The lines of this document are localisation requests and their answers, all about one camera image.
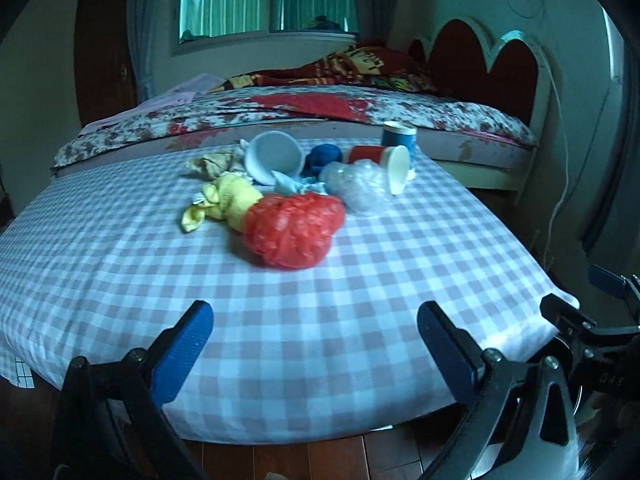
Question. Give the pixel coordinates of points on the yellow plastic bag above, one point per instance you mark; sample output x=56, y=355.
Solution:
x=235, y=200

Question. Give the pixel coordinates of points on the pink cloth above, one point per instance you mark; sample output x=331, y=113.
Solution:
x=170, y=97

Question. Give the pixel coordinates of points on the white cup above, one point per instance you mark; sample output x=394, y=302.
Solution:
x=275, y=155

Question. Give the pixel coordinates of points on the crumpled brown paper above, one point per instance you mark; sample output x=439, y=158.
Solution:
x=215, y=162

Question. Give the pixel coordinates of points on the clear plastic bag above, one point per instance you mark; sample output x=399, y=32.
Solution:
x=357, y=185

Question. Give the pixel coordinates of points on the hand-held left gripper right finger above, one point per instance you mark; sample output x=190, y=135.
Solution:
x=445, y=350

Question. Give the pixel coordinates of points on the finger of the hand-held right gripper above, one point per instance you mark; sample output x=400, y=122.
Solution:
x=560, y=308
x=606, y=278

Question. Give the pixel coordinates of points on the blue-grey hanging curtain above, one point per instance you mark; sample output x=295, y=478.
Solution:
x=615, y=160

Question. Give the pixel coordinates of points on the light blue tissue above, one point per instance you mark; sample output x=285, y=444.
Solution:
x=290, y=185

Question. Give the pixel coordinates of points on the white paper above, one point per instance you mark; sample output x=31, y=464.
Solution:
x=242, y=147

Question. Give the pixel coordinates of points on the red plastic bag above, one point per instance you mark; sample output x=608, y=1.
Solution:
x=290, y=230

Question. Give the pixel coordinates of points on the floral bed mattress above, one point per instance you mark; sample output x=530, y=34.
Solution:
x=350, y=110

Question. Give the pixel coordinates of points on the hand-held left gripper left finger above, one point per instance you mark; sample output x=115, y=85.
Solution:
x=185, y=350

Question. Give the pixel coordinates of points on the wooden door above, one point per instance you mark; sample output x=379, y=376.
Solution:
x=102, y=60

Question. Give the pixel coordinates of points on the blue paper cup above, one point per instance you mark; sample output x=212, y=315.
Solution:
x=400, y=140

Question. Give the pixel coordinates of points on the checked tablecloth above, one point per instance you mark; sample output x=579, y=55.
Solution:
x=300, y=320

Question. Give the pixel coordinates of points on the blue crumpled ball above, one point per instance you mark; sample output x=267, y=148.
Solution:
x=322, y=157

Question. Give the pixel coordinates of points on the red paper cup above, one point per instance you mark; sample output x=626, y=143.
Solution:
x=367, y=154

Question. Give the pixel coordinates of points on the red printed blanket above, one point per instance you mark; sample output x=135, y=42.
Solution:
x=350, y=67

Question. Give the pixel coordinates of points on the white bed frame red headboard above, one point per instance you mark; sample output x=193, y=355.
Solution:
x=480, y=60

